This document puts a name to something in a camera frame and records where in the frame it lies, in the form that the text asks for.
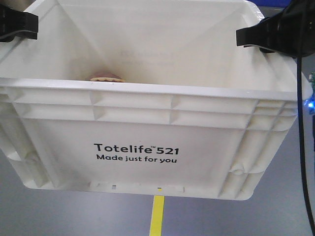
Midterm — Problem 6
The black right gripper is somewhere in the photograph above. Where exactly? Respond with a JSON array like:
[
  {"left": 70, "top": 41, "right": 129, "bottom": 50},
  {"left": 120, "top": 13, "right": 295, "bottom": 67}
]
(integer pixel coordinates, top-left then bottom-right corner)
[{"left": 236, "top": 0, "right": 315, "bottom": 58}]

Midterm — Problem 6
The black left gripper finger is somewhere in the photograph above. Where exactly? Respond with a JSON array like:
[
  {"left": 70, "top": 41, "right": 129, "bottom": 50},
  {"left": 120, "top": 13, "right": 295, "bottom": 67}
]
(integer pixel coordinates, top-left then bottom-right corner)
[{"left": 0, "top": 4, "right": 38, "bottom": 42}]

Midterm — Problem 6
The brown toy football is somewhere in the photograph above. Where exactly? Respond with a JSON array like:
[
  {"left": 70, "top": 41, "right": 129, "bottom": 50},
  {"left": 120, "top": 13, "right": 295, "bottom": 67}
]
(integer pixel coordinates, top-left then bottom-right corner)
[{"left": 85, "top": 71, "right": 126, "bottom": 83}]

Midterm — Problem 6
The white plastic tote box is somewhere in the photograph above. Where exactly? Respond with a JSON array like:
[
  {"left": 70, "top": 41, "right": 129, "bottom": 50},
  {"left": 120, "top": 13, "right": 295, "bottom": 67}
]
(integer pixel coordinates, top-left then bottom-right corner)
[{"left": 0, "top": 0, "right": 315, "bottom": 202}]

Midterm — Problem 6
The green circuit board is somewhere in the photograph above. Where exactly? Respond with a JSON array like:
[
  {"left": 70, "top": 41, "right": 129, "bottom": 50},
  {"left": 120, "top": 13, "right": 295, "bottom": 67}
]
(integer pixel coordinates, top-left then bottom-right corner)
[{"left": 309, "top": 72, "right": 315, "bottom": 89}]

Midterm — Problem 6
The yellow floor tape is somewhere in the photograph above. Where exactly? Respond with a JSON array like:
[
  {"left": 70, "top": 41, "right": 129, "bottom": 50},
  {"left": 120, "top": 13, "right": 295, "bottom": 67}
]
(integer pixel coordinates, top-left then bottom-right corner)
[{"left": 149, "top": 195, "right": 165, "bottom": 236}]

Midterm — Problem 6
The black cable right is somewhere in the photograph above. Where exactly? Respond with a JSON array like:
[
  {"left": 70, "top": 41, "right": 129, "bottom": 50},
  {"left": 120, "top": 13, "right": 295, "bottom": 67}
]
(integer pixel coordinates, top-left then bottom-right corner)
[{"left": 296, "top": 4, "right": 315, "bottom": 236}]

